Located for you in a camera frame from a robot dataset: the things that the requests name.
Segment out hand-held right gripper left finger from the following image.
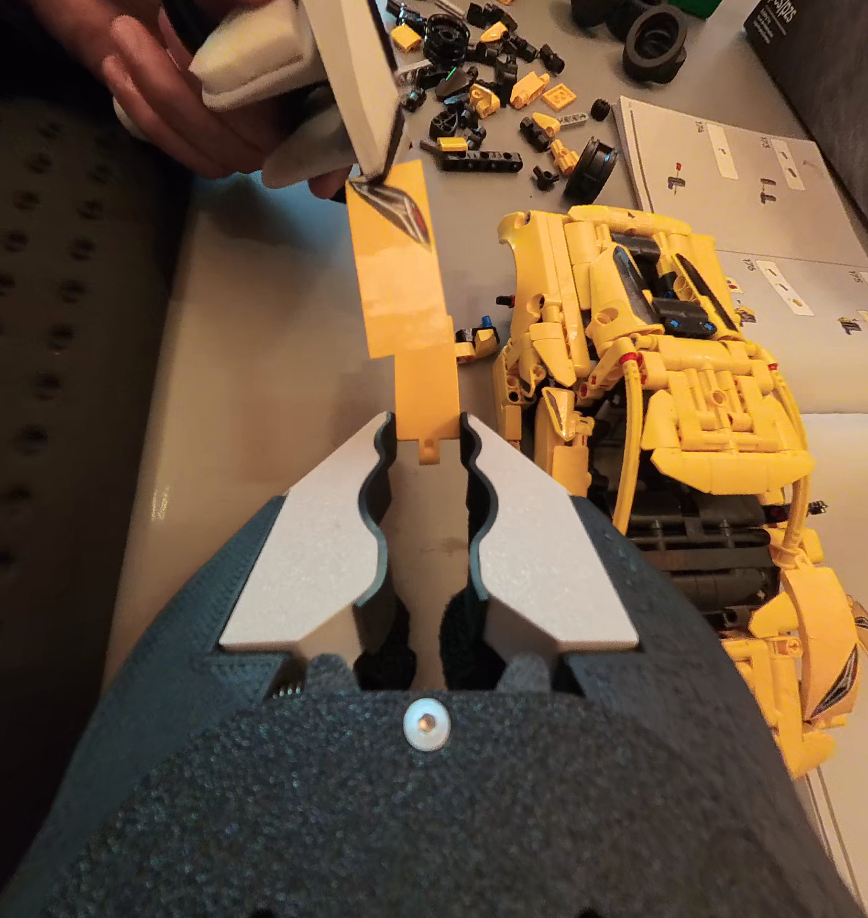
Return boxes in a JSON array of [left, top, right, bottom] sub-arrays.
[[219, 411, 415, 691]]

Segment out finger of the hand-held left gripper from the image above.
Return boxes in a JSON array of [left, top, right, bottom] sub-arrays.
[[299, 0, 412, 180]]

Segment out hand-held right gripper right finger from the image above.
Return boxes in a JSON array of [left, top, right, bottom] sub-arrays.
[[439, 412, 641, 691]]

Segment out dark pointed sticker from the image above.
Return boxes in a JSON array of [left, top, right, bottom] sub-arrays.
[[348, 178, 433, 251]]

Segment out yellow brick panel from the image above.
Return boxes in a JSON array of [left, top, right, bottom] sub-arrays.
[[346, 159, 460, 466]]

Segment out grey desk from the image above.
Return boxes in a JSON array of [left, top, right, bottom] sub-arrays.
[[104, 0, 868, 918]]

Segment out person's left hand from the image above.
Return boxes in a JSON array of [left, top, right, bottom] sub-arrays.
[[25, 0, 350, 200]]

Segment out black wheel rim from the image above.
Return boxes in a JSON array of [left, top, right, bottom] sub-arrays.
[[425, 14, 472, 64]]

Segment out pile of black yellow parts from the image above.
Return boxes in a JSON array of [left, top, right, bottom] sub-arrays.
[[387, 0, 607, 193]]

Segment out yellow brick car model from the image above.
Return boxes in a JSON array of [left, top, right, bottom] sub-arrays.
[[491, 204, 868, 780]]

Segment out small yellow black brick assembly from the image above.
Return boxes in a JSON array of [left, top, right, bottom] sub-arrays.
[[454, 326, 501, 365]]

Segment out black perforated mat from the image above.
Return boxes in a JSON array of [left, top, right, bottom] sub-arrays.
[[0, 93, 191, 918]]

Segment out instruction booklet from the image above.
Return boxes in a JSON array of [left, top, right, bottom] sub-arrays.
[[613, 95, 868, 918]]

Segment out toy car box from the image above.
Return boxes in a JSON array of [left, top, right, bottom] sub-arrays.
[[744, 0, 868, 252]]

